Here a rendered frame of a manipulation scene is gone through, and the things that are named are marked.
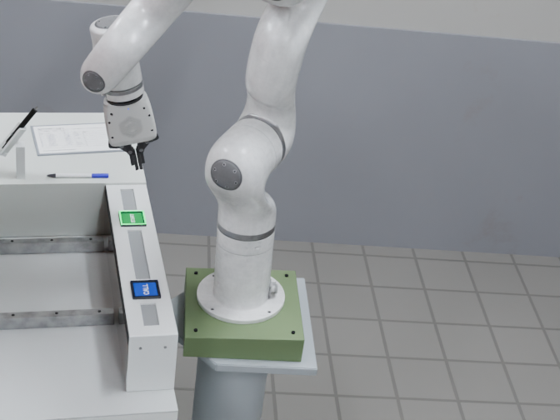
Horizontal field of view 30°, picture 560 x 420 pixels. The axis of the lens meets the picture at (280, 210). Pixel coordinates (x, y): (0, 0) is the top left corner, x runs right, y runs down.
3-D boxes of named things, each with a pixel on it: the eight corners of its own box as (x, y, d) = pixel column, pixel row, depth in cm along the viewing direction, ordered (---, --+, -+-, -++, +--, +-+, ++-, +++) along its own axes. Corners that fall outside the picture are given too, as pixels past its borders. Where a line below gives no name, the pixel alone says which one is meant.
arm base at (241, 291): (283, 273, 234) (290, 203, 224) (286, 327, 218) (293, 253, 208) (198, 269, 233) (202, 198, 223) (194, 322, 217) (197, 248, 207)
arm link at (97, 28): (131, 94, 207) (148, 72, 214) (119, 33, 199) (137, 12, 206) (92, 92, 209) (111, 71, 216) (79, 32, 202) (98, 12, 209)
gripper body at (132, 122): (100, 103, 209) (110, 151, 216) (150, 94, 211) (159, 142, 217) (97, 87, 215) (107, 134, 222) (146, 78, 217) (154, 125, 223)
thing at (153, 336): (126, 392, 204) (129, 337, 197) (103, 234, 249) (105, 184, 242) (174, 390, 206) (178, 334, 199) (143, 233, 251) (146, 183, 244)
